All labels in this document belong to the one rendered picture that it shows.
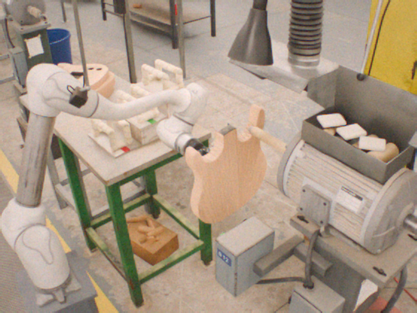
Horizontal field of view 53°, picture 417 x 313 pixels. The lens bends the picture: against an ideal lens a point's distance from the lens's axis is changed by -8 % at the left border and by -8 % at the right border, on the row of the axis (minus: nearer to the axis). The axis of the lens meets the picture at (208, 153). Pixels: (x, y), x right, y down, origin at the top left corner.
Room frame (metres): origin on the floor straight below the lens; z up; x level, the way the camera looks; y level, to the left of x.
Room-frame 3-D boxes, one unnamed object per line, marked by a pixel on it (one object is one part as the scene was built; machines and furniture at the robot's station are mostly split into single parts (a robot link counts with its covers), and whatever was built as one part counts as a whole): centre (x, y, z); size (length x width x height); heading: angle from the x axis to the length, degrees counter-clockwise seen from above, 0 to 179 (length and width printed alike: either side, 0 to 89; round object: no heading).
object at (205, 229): (1.82, 0.03, 0.45); 0.05 x 0.05 x 0.90; 38
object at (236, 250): (0.90, -0.16, 0.99); 0.24 x 0.21 x 0.26; 38
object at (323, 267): (0.91, -0.31, 1.02); 0.13 x 0.04 x 0.04; 38
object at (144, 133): (1.88, 0.33, 0.98); 0.27 x 0.16 x 0.09; 42
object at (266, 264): (0.94, -0.21, 1.02); 0.19 x 0.04 x 0.04; 128
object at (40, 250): (1.11, 0.64, 0.87); 0.18 x 0.16 x 0.22; 42
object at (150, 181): (2.26, 0.37, 0.45); 0.05 x 0.05 x 0.90; 38
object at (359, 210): (0.98, -0.40, 1.25); 0.41 x 0.27 x 0.26; 38
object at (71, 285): (1.08, 0.63, 0.73); 0.22 x 0.18 x 0.06; 31
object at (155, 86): (1.98, 0.22, 1.02); 0.27 x 0.15 x 0.17; 42
